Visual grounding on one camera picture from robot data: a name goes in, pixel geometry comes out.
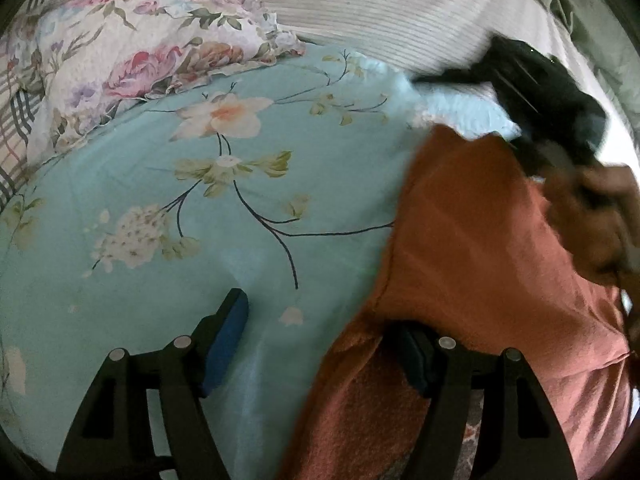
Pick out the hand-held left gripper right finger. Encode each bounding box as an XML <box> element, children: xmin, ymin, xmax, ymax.
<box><xmin>386</xmin><ymin>321</ymin><xmax>586</xmax><ymax>480</ymax></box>

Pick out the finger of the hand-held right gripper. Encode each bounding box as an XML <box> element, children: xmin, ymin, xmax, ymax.
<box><xmin>411</xmin><ymin>64</ymin><xmax>496</xmax><ymax>90</ymax></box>

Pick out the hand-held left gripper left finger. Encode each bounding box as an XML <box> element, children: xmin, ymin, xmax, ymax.
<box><xmin>54</xmin><ymin>288</ymin><xmax>250</xmax><ymax>480</ymax></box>

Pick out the rust orange small garment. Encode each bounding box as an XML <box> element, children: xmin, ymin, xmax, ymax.
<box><xmin>277</xmin><ymin>125</ymin><xmax>636</xmax><ymax>480</ymax></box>

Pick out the person's right hand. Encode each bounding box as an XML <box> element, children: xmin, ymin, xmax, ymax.
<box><xmin>542</xmin><ymin>162</ymin><xmax>640</xmax><ymax>286</ymax></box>

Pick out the white ribbed blanket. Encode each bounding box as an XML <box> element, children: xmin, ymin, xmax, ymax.
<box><xmin>235</xmin><ymin>0</ymin><xmax>640</xmax><ymax>166</ymax></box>

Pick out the grey green cloth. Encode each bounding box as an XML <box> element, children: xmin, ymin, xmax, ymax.
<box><xmin>525</xmin><ymin>0</ymin><xmax>640</xmax><ymax>111</ymax></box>

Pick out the teal floral bed sheet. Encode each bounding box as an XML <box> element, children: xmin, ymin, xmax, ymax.
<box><xmin>0</xmin><ymin>42</ymin><xmax>523</xmax><ymax>471</ymax></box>

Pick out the floral ruffled pillow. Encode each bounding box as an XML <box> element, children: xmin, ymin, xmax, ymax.
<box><xmin>25</xmin><ymin>0</ymin><xmax>307</xmax><ymax>161</ymax></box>

